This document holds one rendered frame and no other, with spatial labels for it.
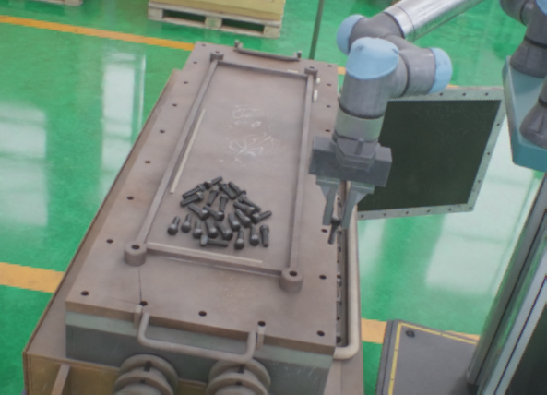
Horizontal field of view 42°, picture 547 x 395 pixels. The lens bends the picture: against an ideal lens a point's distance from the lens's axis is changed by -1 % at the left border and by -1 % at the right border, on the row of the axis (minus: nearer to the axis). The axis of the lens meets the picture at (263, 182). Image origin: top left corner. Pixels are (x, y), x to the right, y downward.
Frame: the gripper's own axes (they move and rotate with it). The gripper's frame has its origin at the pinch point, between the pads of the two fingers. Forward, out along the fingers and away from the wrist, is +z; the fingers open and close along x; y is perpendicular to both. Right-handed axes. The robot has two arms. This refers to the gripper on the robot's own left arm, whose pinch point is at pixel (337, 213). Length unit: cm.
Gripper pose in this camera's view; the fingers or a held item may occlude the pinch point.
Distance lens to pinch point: 126.2
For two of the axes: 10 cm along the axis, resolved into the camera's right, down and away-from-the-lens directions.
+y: 0.9, -5.0, 8.6
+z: -1.4, 8.5, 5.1
